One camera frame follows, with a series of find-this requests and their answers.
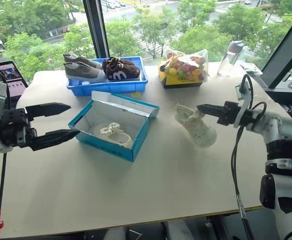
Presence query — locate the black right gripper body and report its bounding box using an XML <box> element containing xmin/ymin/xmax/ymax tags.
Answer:
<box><xmin>216</xmin><ymin>100</ymin><xmax>243</xmax><ymax>129</ymax></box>

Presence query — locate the black slanted window frame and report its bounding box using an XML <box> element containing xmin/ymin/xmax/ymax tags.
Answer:
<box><xmin>259</xmin><ymin>4</ymin><xmax>292</xmax><ymax>91</ymax></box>

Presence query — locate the yellow and black box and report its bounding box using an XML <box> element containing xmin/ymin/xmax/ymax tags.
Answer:
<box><xmin>158</xmin><ymin>63</ymin><xmax>207</xmax><ymax>90</ymax></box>

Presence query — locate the cream lace baby shoe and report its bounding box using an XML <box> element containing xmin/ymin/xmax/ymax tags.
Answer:
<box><xmin>99</xmin><ymin>122</ymin><xmax>134</xmax><ymax>150</ymax></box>
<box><xmin>174</xmin><ymin>103</ymin><xmax>218</xmax><ymax>147</ymax></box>

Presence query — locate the grey canvas shoe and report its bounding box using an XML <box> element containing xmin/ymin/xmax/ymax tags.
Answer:
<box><xmin>63</xmin><ymin>62</ymin><xmax>107</xmax><ymax>84</ymax></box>
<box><xmin>62</xmin><ymin>53</ymin><xmax>103</xmax><ymax>71</ymax></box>

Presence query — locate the clear water bottle grey lid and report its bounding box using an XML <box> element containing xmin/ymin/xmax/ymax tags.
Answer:
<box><xmin>217</xmin><ymin>40</ymin><xmax>246</xmax><ymax>77</ymax></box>

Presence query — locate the brown suede shoe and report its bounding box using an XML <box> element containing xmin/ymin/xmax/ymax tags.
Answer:
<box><xmin>101</xmin><ymin>56</ymin><xmax>136</xmax><ymax>74</ymax></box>
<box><xmin>105</xmin><ymin>63</ymin><xmax>141</xmax><ymax>82</ymax></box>

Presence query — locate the blue cardboard shoebox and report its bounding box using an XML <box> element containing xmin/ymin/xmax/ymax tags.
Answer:
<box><xmin>68</xmin><ymin>90</ymin><xmax>160</xmax><ymax>163</ymax></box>

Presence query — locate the blue plastic crate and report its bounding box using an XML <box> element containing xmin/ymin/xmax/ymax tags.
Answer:
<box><xmin>66</xmin><ymin>56</ymin><xmax>149</xmax><ymax>97</ymax></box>

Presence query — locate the clear bag of toy fruit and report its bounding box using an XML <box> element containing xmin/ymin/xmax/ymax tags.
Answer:
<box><xmin>161</xmin><ymin>48</ymin><xmax>210</xmax><ymax>83</ymax></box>

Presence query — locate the black window frame post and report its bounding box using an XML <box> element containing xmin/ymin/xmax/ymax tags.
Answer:
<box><xmin>82</xmin><ymin>0</ymin><xmax>111</xmax><ymax>60</ymax></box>

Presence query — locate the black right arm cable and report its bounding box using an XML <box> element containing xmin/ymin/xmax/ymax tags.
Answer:
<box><xmin>230</xmin><ymin>73</ymin><xmax>268</xmax><ymax>240</ymax></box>

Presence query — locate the grey rounded shape under table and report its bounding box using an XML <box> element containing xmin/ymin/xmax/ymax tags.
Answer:
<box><xmin>102</xmin><ymin>226</ymin><xmax>127</xmax><ymax>240</ymax></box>
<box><xmin>165</xmin><ymin>219</ymin><xmax>195</xmax><ymax>240</ymax></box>

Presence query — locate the laptop screen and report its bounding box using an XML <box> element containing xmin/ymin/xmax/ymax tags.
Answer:
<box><xmin>0</xmin><ymin>60</ymin><xmax>30</xmax><ymax>111</ymax></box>

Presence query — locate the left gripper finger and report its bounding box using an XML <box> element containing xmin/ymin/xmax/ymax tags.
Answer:
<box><xmin>31</xmin><ymin>128</ymin><xmax>81</xmax><ymax>152</ymax></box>
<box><xmin>25</xmin><ymin>102</ymin><xmax>72</xmax><ymax>123</ymax></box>

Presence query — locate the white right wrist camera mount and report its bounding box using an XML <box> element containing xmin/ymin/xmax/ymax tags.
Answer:
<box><xmin>234</xmin><ymin>80</ymin><xmax>252</xmax><ymax>129</ymax></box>

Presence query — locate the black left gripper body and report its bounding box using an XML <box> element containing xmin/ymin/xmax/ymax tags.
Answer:
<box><xmin>0</xmin><ymin>107</ymin><xmax>38</xmax><ymax>149</ymax></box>

